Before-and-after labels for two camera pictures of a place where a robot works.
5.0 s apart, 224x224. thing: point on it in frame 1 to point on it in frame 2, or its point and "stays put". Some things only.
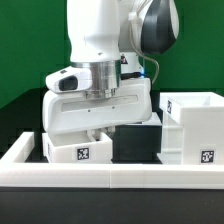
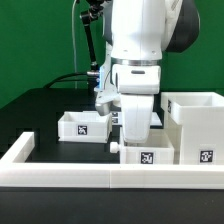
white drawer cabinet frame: [192, 128] stays put
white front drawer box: [77, 147] to [158, 150]
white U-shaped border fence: [103, 175] stays put
